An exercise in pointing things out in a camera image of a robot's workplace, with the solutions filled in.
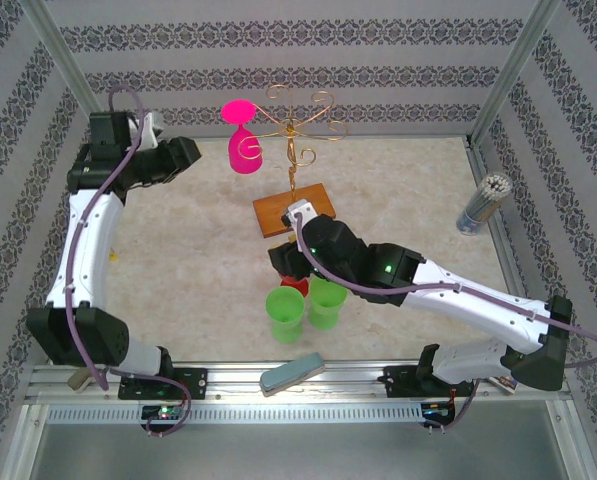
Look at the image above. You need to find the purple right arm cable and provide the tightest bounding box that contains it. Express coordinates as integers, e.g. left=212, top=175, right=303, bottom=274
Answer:
left=291, top=212, right=597, bottom=435

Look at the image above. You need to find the small circuit board with wires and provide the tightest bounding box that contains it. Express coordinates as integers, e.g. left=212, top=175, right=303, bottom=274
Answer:
left=422, top=402, right=454, bottom=421

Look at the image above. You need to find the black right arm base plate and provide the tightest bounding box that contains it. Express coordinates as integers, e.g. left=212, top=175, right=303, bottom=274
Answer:
left=383, top=362, right=479, bottom=400

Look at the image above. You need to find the green wine glass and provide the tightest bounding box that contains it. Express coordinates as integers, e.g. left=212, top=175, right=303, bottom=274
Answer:
left=264, top=286, right=306, bottom=345
left=306, top=275, right=350, bottom=332

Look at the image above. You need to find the red wine glass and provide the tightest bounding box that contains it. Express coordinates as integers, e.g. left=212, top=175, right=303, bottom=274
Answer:
left=279, top=276, right=310, bottom=300

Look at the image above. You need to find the beige eraser block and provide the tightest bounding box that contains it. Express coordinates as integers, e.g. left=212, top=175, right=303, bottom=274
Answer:
left=66, top=368, right=93, bottom=394

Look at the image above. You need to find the pink wine glass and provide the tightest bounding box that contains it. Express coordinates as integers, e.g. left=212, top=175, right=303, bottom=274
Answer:
left=221, top=99, right=265, bottom=176

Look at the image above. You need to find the aluminium frame post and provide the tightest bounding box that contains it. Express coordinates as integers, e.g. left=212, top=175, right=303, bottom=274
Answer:
left=20, top=0, right=119, bottom=151
left=465, top=0, right=564, bottom=146

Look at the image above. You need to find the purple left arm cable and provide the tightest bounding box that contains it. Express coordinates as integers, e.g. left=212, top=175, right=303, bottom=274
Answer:
left=65, top=87, right=194, bottom=437

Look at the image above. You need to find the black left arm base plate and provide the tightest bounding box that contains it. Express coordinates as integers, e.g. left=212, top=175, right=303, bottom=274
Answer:
left=117, top=366, right=209, bottom=401

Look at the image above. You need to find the aluminium mounting rail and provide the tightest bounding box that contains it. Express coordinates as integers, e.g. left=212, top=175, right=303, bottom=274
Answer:
left=25, top=362, right=567, bottom=404

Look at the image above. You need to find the gold wire glass rack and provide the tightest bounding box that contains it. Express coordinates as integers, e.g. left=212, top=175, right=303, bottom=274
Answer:
left=251, top=83, right=352, bottom=240

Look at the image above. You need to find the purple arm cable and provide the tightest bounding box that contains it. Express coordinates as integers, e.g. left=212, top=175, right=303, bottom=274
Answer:
left=65, top=87, right=194, bottom=437
left=291, top=212, right=597, bottom=435

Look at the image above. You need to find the grey-blue glasses case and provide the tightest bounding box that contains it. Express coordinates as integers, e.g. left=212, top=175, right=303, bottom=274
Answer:
left=259, top=352, right=326, bottom=399

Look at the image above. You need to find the tub of pencils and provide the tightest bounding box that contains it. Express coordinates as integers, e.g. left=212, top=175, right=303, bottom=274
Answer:
left=455, top=171, right=513, bottom=237

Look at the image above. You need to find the small circuit board with LEDs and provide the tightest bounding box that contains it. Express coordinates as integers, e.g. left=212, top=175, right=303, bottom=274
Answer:
left=141, top=404, right=185, bottom=422

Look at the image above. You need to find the white slotted cable duct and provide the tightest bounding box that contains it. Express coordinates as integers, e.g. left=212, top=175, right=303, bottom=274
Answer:
left=46, top=403, right=425, bottom=427

